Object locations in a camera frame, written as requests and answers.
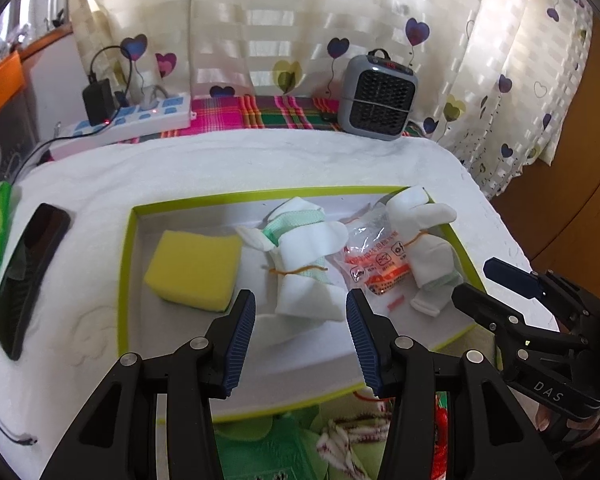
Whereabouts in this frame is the white green sock bundle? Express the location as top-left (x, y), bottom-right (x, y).
top-left (236, 197), bottom-right (349, 322)

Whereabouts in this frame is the white power strip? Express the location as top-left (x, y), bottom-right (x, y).
top-left (48, 93), bottom-right (193, 160)

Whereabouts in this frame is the person's right hand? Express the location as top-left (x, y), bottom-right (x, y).
top-left (534, 405), bottom-right (600, 448)

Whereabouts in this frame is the clear printed plastic packet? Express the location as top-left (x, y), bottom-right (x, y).
top-left (332, 203), bottom-right (411, 313)

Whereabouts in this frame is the white textured towel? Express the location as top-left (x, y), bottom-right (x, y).
top-left (0, 130), bottom-right (529, 479)

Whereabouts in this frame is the black smartphone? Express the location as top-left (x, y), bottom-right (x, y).
top-left (0, 203), bottom-right (71, 361)

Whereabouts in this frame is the lime green tray box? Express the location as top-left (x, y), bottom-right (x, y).
top-left (116, 185), bottom-right (489, 424)

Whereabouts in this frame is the red tassel ornament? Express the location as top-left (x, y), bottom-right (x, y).
top-left (351, 391), bottom-right (449, 480)

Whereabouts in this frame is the yellow sponge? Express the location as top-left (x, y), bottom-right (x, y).
top-left (144, 231), bottom-right (242, 312)

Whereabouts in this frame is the colourful plaid cloth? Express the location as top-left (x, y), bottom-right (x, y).
top-left (114, 93), bottom-right (426, 143)

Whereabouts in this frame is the black power adapter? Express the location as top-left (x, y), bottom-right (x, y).
top-left (82, 46), bottom-right (133, 127)

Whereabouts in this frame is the green patterned cloth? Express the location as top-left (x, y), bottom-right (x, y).
top-left (302, 392), bottom-right (392, 479)

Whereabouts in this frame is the green tea bag pouch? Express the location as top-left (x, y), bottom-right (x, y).
top-left (214, 406), bottom-right (328, 479)

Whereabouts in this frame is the heart pattern curtain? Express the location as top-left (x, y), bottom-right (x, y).
top-left (68, 0), bottom-right (593, 197)

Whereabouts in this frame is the grey portable fan heater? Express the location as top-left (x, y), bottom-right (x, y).
top-left (337, 49), bottom-right (418, 141)

